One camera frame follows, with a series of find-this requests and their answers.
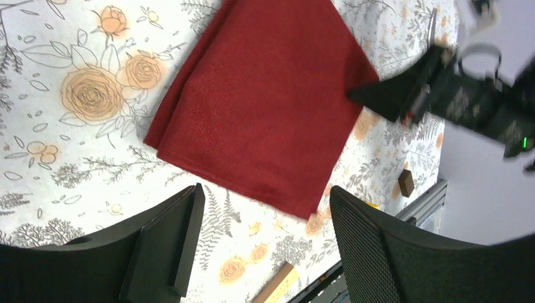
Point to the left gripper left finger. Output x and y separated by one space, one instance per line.
145 258

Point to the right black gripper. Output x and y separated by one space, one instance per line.
442 87

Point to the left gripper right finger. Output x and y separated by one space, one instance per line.
386 259

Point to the dark red cloth napkin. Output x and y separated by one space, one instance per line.
259 106

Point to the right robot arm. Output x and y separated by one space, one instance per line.
518 104

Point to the yellow block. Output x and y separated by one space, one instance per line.
373 205

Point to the dark brown block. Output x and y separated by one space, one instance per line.
406 183

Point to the silver table knife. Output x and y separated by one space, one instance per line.
432 27

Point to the light wooden block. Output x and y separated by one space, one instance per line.
278 286

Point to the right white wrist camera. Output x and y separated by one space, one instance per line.
478 14

